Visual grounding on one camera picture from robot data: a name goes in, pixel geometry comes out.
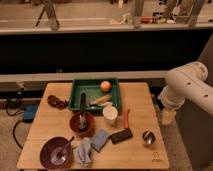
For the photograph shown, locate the small metal cup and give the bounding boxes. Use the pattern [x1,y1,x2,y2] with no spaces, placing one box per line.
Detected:
[142,131,156,146]

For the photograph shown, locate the grey-blue crumpled cloth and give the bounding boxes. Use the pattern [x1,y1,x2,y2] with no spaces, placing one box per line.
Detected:
[73,137,92,166]

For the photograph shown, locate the wooden table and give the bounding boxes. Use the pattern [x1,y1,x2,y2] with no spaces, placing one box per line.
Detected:
[17,82,169,170]

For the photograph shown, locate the blue sponge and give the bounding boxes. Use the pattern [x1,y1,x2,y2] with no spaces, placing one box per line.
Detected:
[90,129,110,152]

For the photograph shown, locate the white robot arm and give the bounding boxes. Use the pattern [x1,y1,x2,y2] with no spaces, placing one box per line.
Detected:
[158,61,213,125]

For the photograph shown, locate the metal fork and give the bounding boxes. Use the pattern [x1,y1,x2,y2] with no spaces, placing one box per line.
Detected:
[56,136,74,159]

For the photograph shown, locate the brown bead chain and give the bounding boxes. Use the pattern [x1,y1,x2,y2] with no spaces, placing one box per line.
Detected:
[46,94,70,111]

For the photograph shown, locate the white paper cup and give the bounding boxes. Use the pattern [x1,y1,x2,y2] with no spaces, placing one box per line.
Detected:
[103,106,118,125]

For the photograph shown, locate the green plastic tray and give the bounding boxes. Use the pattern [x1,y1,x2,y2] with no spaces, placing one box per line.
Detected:
[68,78,121,113]

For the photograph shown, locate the orange carrot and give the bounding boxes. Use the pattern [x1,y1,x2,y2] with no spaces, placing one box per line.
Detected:
[123,109,130,129]

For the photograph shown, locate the brown bowl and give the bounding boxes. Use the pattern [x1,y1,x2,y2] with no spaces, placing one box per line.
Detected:
[70,112,95,137]

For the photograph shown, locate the black eraser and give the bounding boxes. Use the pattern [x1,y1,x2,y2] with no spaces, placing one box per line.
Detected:
[110,128,133,144]

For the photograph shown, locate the black cable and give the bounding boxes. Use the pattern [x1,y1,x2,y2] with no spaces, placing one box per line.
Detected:
[4,88,26,150]

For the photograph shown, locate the orange apple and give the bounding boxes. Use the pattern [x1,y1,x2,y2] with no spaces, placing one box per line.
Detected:
[100,81,111,92]

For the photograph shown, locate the person in background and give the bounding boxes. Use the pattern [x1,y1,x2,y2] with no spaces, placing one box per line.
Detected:
[157,0,196,25]

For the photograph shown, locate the blue box on floor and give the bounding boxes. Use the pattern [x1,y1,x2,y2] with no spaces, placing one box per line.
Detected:
[23,105,38,123]

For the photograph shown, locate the purple bowl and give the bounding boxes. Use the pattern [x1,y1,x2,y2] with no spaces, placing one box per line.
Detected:
[40,137,73,170]

